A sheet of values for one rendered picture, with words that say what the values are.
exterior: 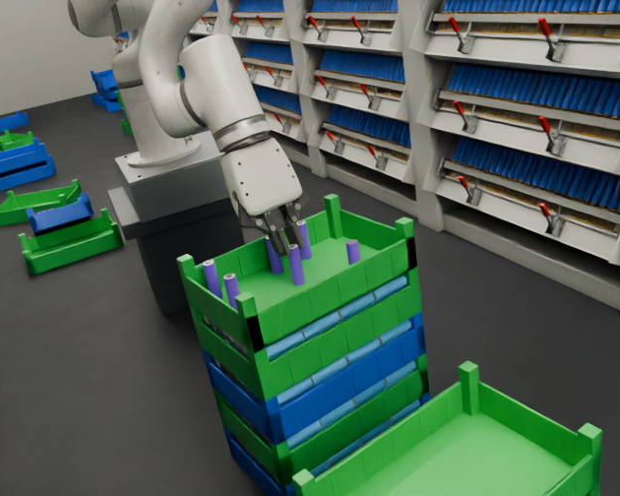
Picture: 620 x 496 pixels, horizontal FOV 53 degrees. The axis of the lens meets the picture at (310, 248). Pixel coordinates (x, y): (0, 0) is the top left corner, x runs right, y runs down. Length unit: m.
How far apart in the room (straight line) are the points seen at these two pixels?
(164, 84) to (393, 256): 0.43
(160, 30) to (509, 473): 0.77
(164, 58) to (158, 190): 0.53
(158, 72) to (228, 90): 0.12
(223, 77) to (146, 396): 0.73
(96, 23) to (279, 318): 0.91
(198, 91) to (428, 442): 0.59
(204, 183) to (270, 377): 0.73
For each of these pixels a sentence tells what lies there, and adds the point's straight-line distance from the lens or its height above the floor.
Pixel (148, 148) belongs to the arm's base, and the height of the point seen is 0.41.
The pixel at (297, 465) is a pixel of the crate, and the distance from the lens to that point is 0.98.
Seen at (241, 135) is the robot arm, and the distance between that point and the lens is 0.92.
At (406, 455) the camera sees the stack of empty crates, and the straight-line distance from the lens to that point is 0.88.
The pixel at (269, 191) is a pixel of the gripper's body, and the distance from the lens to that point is 0.93.
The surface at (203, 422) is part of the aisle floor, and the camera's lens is 1.27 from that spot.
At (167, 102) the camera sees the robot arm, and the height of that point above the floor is 0.61.
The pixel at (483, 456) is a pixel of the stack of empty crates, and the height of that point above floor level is 0.16.
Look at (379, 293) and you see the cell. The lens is 0.95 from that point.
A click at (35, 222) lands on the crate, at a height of 0.12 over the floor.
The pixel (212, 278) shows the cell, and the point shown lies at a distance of 0.96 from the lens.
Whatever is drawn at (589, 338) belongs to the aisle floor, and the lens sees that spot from 1.39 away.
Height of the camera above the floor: 0.78
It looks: 25 degrees down
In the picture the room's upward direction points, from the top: 10 degrees counter-clockwise
